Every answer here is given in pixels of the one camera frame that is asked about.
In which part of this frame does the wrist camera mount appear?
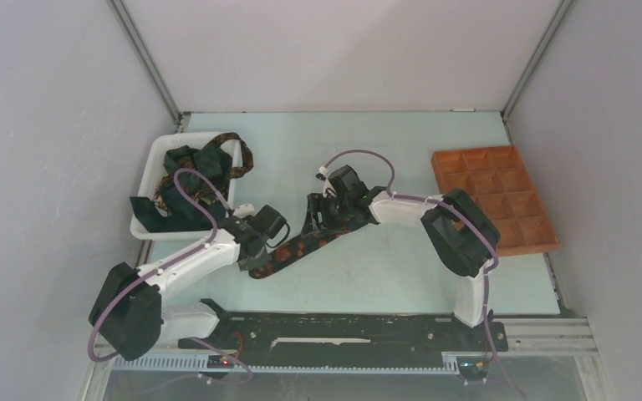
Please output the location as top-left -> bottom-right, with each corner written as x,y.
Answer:
316,165 -> 338,198
232,204 -> 255,219

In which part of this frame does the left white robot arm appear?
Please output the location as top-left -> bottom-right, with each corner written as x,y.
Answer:
88,205 -> 290,362

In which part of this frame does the grey cable duct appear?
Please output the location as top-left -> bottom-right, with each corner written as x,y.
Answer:
112,353 -> 465,375

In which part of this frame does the brown patterned tie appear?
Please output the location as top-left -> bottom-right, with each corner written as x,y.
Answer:
174,132 -> 254,210

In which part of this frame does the white plastic basket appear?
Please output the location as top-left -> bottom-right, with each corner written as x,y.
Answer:
130,131 -> 221,241

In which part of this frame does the aluminium frame profile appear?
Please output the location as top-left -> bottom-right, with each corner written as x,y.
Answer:
498,317 -> 599,357

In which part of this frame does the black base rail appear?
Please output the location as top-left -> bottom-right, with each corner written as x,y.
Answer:
204,312 -> 508,367

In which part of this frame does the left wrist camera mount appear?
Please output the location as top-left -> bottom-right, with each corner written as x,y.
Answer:
232,204 -> 255,219

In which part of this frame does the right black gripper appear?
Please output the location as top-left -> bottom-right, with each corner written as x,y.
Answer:
302,192 -> 354,236

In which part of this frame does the dark green tie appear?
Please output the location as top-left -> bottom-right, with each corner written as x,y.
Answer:
130,145 -> 232,233

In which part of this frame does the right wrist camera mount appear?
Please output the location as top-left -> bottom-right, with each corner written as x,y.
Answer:
316,165 -> 338,198

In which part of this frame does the black orange floral tie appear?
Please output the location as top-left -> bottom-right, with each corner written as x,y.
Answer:
248,220 -> 368,280

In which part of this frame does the orange compartment tray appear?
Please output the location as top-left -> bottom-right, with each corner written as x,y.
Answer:
431,145 -> 560,256

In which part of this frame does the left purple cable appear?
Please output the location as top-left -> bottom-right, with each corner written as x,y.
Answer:
87,168 -> 254,385

